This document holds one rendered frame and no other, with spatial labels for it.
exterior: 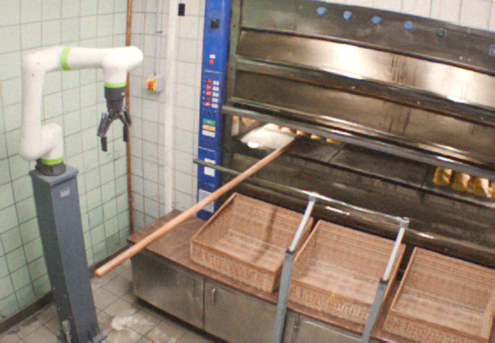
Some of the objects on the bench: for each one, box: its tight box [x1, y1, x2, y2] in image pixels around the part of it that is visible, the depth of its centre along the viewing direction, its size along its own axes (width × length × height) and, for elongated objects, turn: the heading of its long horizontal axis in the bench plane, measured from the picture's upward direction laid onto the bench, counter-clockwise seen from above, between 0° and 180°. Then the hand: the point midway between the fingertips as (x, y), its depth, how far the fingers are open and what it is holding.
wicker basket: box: [190, 193, 314, 293], centre depth 263 cm, size 49×56×28 cm
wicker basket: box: [383, 247, 495, 343], centre depth 211 cm, size 49×56×28 cm
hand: (115, 143), depth 186 cm, fingers open, 13 cm apart
